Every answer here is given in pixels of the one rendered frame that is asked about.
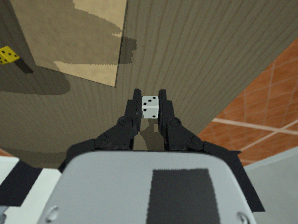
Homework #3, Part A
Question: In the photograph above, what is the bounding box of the yellow die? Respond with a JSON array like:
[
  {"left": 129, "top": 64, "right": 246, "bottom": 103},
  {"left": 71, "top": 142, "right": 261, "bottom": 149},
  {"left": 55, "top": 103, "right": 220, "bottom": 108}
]
[{"left": 0, "top": 46, "right": 20, "bottom": 65}]

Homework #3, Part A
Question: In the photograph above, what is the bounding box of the tan mat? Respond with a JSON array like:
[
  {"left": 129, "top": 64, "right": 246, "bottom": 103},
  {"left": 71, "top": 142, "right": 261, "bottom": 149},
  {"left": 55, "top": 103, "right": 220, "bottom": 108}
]
[{"left": 10, "top": 0, "right": 127, "bottom": 86}]

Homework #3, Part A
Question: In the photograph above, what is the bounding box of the white die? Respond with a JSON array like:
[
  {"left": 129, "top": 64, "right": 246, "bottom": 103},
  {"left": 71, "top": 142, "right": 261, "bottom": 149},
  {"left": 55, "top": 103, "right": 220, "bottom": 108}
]
[{"left": 141, "top": 96, "right": 159, "bottom": 118}]

